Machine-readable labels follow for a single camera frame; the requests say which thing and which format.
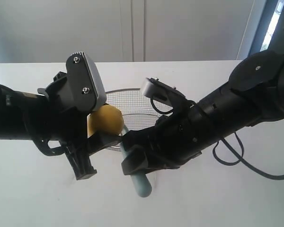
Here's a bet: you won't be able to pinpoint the teal handled vegetable peeler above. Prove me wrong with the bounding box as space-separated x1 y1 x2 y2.
119 125 152 198

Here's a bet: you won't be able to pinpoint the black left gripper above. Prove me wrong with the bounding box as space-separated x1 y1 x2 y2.
37 72 122 180

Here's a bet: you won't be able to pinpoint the white cabinet doors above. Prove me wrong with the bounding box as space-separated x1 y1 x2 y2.
0 0 265 63

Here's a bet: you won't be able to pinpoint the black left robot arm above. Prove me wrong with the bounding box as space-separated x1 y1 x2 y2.
0 72 121 180

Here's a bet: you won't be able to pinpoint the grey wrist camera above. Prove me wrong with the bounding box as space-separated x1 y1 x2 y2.
140 78 190 109
66 52 107 114

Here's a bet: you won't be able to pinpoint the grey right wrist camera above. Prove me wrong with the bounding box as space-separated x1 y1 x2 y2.
140 78 190 109

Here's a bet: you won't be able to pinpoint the dark right arm cable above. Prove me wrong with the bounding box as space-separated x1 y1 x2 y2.
150 98 284 181

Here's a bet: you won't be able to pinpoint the yellow lemon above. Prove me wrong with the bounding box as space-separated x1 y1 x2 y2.
87 105 124 137

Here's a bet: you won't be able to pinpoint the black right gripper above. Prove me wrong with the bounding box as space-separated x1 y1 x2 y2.
121 100 227 175

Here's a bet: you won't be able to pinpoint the metal wire mesh basket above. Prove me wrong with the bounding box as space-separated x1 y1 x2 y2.
101 87 178 152

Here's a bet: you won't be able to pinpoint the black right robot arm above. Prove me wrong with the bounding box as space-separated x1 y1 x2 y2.
122 50 284 175

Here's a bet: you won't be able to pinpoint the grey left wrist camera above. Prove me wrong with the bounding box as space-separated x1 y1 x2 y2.
66 52 107 114

